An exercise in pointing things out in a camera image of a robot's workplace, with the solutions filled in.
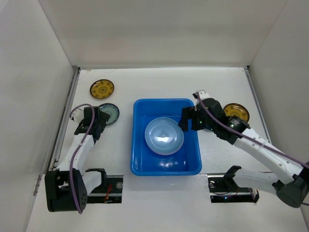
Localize yellow patterned plate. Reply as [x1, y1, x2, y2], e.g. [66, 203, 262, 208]
[224, 103, 250, 122]
[89, 79, 115, 100]

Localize light blue plastic plate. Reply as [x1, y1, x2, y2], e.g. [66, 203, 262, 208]
[144, 117, 184, 148]

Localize purple plastic plate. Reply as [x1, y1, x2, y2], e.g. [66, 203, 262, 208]
[149, 146, 181, 156]

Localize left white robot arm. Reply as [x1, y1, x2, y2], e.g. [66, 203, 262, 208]
[44, 103, 110, 214]

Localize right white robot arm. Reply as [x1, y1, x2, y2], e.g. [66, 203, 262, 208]
[179, 94, 309, 208]

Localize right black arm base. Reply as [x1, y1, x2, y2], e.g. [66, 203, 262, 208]
[208, 165, 259, 203]

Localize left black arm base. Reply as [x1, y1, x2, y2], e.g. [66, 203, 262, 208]
[87, 175, 124, 204]

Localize blue plastic bin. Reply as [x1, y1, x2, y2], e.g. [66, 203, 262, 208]
[130, 98, 202, 176]

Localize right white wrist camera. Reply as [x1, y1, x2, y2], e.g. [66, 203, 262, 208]
[193, 90, 210, 100]

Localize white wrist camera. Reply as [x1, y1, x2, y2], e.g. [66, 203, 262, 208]
[193, 90, 210, 100]
[70, 108, 84, 124]

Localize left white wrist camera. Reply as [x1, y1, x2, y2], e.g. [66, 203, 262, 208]
[70, 108, 84, 124]

